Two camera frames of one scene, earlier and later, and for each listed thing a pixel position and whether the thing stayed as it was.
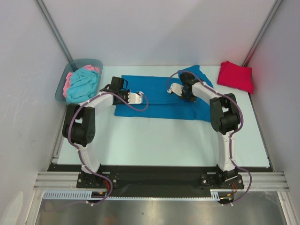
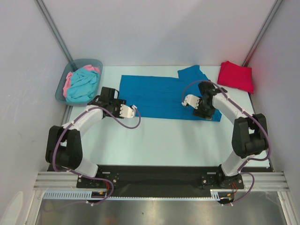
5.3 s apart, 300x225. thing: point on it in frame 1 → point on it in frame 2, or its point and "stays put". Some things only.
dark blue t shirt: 158,103 stays put
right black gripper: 185,91 → 202,112
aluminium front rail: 261,181 stays put
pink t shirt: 67,84 stays put
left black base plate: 87,180 stays put
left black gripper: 126,92 → 118,102
